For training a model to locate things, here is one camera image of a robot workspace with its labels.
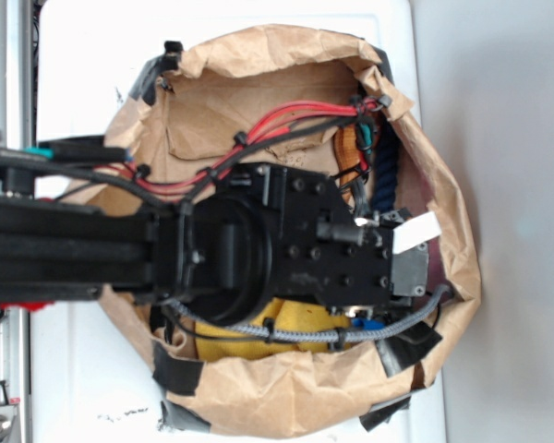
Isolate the dark blue rope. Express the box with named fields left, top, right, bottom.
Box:
left=369, top=120, right=401, bottom=214

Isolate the grey braided cable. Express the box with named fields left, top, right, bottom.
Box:
left=161, top=284, right=452, bottom=346

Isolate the white plastic tray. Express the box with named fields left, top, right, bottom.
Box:
left=30, top=1, right=419, bottom=442

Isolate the orange conch seashell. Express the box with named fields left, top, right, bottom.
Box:
left=333, top=126, right=371, bottom=206

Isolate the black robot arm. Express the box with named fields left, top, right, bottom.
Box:
left=0, top=150, right=413, bottom=327

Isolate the yellow microfiber cloth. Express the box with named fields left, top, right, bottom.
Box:
left=196, top=298, right=350, bottom=362

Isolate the white paper tag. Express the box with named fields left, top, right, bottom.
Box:
left=392, top=211, right=441, bottom=255

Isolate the red wire bundle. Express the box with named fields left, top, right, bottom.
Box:
left=128, top=100, right=380, bottom=200

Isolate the brown paper bag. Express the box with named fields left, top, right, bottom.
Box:
left=64, top=23, right=483, bottom=440

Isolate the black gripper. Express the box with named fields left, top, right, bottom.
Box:
left=160, top=163, right=412, bottom=324

